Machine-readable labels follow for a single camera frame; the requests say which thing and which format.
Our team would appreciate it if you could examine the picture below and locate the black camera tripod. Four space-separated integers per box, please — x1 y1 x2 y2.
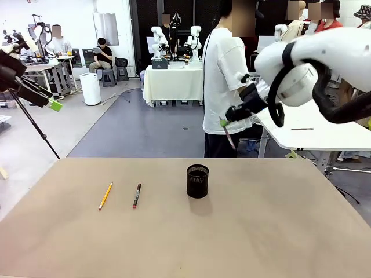
8 88 61 160

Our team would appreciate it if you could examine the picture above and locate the grey plastic stool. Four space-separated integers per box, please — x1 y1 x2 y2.
101 69 118 88
116 66 129 82

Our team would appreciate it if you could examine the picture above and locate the white side table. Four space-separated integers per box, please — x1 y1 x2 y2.
254 100 371 152

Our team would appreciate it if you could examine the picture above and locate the red pen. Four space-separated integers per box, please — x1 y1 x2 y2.
218 115 237 151

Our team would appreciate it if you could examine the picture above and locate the black mesh pen holder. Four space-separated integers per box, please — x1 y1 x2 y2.
186 164 210 200

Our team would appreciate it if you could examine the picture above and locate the table with white cloth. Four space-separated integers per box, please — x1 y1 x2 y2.
142 64 205 108

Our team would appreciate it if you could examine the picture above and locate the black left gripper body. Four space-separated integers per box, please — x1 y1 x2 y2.
0 49 27 92

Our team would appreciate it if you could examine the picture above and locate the black marker with red cap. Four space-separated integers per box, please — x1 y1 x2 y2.
133 182 143 210

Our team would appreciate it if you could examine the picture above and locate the seated person in white shirt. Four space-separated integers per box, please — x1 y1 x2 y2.
48 24 73 56

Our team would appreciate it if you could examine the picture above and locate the yellow pencil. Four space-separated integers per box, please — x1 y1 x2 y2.
97 182 114 211

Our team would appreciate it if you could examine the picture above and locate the grey wall panel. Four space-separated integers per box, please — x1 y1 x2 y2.
93 12 120 46

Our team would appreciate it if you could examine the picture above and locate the seated person in black shirt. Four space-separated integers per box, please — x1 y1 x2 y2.
89 37 114 74

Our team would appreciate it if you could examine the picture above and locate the person with bucket hat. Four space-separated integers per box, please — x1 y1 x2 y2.
353 3 371 29

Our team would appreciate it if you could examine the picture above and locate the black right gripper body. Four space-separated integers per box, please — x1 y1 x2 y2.
239 83 269 115

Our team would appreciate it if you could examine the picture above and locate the grey box on clothed table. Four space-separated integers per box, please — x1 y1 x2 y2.
151 57 168 71

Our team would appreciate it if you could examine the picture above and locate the white robot with black cables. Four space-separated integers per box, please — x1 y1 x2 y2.
31 22 59 64

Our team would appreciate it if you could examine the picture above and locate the grey workbench desk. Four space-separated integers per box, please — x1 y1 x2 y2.
24 54 78 97

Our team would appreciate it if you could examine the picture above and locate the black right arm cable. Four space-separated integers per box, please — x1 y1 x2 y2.
266 59 371 129

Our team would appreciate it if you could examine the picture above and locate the person in white T-shirt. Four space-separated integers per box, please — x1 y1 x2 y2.
202 0 257 159

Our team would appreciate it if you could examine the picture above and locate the white air purifier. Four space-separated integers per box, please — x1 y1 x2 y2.
79 72 103 107

